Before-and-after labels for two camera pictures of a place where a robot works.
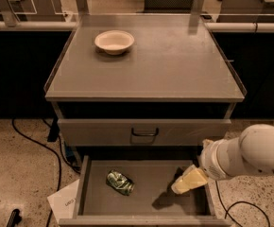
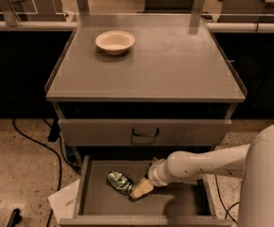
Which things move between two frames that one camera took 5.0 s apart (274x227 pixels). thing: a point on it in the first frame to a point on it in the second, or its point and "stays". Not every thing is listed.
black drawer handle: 145,135 stays
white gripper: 211,161 to 155,174
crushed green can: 120,182 stays
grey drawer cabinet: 138,95 stays
